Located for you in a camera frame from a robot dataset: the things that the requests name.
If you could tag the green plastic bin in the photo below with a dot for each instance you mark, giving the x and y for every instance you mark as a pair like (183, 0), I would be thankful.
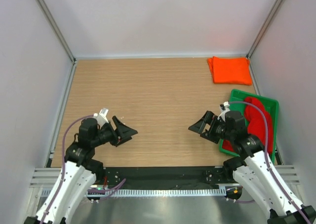
(237, 95)

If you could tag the right aluminium frame post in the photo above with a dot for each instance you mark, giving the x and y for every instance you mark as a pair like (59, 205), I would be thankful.
(268, 21)

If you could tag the red t shirt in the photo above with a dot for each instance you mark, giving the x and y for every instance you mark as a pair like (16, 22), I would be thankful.
(259, 125)

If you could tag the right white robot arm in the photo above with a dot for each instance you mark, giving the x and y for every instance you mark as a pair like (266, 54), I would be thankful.
(254, 170)

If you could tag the aluminium frame post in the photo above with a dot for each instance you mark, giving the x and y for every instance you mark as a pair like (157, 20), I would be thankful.
(48, 15)
(268, 21)

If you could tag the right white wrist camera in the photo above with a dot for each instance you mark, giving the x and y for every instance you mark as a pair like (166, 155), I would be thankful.
(224, 108)

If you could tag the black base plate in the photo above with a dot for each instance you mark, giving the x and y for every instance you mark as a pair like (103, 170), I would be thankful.
(167, 178)

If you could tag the orange t shirt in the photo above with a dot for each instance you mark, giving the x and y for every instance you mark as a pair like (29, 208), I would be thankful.
(230, 70)

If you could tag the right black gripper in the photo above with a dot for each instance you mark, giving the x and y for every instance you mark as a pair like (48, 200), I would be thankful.
(198, 127)

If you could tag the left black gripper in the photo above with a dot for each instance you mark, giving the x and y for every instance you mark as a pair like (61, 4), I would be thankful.
(124, 132)

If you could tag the left aluminium frame post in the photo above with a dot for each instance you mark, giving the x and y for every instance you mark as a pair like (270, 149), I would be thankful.
(48, 15)

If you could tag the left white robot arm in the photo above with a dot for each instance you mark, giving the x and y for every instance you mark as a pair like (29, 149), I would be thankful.
(79, 170)

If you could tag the white slotted cable duct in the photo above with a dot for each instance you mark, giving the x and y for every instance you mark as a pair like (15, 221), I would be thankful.
(150, 193)

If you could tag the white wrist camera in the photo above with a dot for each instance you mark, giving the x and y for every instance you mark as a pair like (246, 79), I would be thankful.
(101, 117)
(224, 108)

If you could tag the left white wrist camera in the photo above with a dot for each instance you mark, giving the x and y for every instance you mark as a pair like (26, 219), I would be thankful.
(101, 117)

